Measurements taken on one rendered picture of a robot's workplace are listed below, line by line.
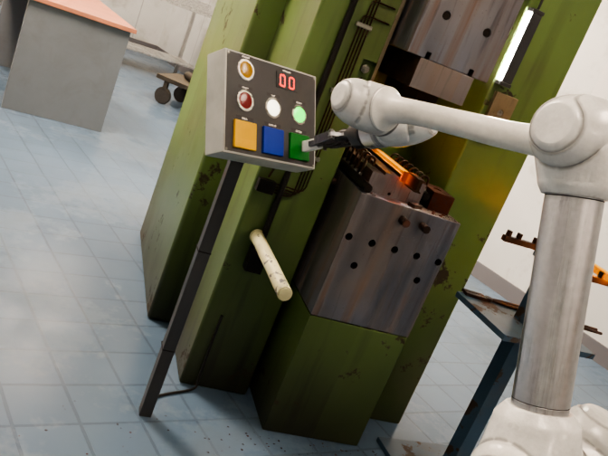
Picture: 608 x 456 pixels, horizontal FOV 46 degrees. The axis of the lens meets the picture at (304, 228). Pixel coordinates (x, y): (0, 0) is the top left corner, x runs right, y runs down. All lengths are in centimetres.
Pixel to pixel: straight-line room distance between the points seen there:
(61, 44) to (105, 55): 31
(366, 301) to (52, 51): 361
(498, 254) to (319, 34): 360
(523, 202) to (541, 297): 428
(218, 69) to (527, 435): 120
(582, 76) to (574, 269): 431
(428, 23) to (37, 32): 363
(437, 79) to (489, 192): 56
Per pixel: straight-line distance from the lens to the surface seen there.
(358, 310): 243
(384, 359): 256
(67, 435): 228
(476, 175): 263
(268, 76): 202
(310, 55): 231
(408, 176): 234
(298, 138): 204
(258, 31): 272
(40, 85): 551
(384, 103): 161
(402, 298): 246
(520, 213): 556
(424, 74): 229
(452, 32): 231
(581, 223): 129
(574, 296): 129
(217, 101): 192
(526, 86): 263
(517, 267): 552
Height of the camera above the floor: 135
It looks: 16 degrees down
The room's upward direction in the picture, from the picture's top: 22 degrees clockwise
